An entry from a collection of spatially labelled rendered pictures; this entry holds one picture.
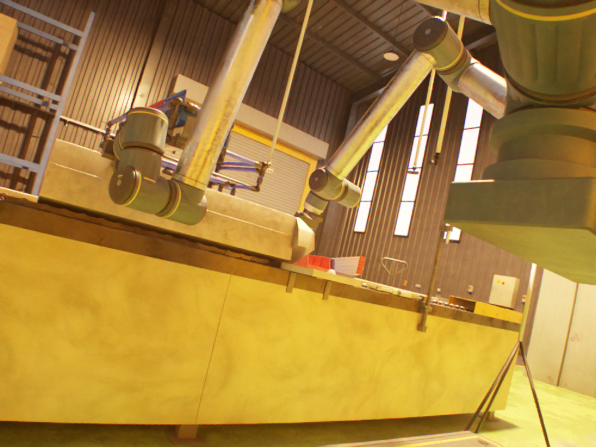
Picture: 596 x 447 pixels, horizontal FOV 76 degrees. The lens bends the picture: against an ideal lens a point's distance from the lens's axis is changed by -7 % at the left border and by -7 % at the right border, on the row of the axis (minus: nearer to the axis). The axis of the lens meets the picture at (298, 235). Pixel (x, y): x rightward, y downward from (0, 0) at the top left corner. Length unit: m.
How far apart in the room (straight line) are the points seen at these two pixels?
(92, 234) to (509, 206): 1.23
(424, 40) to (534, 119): 1.01
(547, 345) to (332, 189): 5.55
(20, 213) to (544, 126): 1.38
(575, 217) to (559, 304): 6.24
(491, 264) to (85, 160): 10.83
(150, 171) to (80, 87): 11.23
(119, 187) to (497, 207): 0.86
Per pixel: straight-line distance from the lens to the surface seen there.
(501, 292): 11.09
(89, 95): 12.27
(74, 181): 1.48
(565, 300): 6.90
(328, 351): 2.01
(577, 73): 0.73
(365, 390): 2.27
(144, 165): 1.10
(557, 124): 0.79
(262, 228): 1.70
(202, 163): 1.19
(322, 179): 1.75
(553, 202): 0.71
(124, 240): 1.50
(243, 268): 1.66
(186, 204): 1.18
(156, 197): 1.12
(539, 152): 0.79
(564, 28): 0.63
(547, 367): 6.93
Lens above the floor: 0.78
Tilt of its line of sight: 5 degrees up
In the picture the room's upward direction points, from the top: 14 degrees clockwise
